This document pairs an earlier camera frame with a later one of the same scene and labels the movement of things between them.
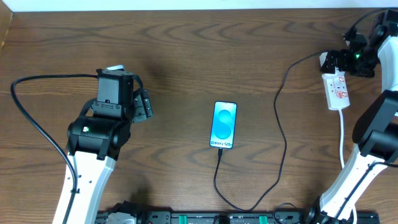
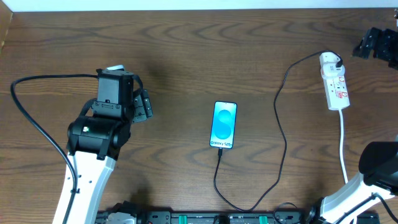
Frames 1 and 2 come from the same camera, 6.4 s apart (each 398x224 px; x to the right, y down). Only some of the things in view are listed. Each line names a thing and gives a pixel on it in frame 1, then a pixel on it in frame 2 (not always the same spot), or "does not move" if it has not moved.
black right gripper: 337,60 → 376,43
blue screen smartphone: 223,124 does not move
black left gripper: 143,106 does not move
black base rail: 237,216 does not move
